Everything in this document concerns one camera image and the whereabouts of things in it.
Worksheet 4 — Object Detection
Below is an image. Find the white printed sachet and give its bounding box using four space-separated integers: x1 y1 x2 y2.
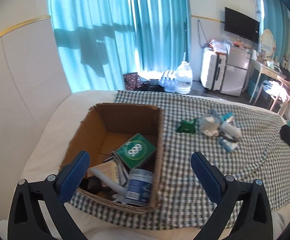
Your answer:
219 137 238 153

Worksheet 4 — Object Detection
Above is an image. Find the green checkered cloth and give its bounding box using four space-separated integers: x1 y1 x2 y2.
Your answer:
70 91 290 230

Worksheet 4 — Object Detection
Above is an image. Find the wooden chair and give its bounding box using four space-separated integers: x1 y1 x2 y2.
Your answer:
270 75 290 116

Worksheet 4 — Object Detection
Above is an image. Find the teal blister pill pack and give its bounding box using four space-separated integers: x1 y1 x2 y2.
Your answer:
222 112 236 127

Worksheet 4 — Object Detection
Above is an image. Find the grey-blue ointment tube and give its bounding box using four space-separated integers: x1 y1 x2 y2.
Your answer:
210 108 222 123

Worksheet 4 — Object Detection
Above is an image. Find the wooden desk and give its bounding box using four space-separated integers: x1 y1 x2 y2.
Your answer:
249 60 286 103

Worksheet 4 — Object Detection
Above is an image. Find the crumpled white gauze cloth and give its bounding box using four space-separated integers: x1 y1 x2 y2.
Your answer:
200 115 220 137

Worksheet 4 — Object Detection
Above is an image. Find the white tube in box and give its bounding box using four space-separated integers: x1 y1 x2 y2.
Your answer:
88 167 127 203

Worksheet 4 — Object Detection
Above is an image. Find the silver mini fridge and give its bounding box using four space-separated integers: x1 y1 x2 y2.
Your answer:
220 45 250 96

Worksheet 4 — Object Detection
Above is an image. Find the oval white mirror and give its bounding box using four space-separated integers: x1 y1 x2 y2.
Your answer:
260 29 276 58

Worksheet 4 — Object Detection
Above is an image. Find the beige small carton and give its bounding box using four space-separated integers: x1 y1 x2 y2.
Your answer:
90 160 120 183

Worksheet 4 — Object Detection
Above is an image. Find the green plastic wrapper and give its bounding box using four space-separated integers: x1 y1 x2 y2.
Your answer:
176 118 196 134

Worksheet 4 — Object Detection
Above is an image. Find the white hard-shell suitcase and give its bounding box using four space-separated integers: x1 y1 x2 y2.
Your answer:
200 49 227 91

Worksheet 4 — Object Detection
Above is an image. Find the blue labelled white jar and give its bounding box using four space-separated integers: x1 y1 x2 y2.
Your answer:
125 168 153 207

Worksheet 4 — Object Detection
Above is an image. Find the teal right curtain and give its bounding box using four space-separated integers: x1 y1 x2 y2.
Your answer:
263 0 289 63

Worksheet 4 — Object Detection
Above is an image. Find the large clear water jug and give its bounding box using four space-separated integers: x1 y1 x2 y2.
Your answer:
175 52 193 94

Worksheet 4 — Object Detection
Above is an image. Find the green 999 medicine box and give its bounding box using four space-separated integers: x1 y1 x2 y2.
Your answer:
115 133 156 169

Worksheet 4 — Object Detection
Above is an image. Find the pack of small water bottles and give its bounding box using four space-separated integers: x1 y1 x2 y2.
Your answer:
158 70 176 93

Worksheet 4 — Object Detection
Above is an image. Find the dark patterned bag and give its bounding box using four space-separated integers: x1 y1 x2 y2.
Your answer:
123 72 144 90

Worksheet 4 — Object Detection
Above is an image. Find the teal window curtain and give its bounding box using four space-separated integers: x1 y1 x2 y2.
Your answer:
47 0 190 93

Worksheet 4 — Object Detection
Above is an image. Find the black wall television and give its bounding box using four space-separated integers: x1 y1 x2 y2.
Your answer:
224 7 260 43

